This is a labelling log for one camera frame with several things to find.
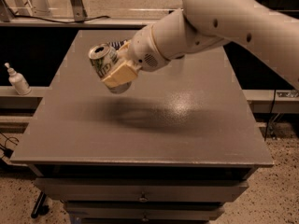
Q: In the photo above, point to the white green 7up can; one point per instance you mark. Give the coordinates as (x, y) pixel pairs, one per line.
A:
(103, 58)

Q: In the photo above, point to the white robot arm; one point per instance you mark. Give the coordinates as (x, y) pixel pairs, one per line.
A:
(200, 25)

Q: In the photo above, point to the black cart leg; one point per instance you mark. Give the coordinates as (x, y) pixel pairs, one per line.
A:
(40, 209)

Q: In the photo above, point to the grey lower drawer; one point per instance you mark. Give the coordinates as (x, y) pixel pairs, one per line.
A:
(145, 211)

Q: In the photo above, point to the grey upper drawer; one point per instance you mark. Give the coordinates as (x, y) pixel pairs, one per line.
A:
(120, 190)

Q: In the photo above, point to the grey drawer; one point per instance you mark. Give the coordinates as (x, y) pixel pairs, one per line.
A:
(120, 190)
(145, 211)

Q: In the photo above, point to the metal bracket left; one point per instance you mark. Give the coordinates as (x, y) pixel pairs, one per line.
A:
(79, 12)

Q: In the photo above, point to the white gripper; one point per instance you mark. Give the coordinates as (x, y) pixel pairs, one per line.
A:
(142, 49)

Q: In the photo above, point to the white pump bottle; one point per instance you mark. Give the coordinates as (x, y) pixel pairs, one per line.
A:
(18, 81)

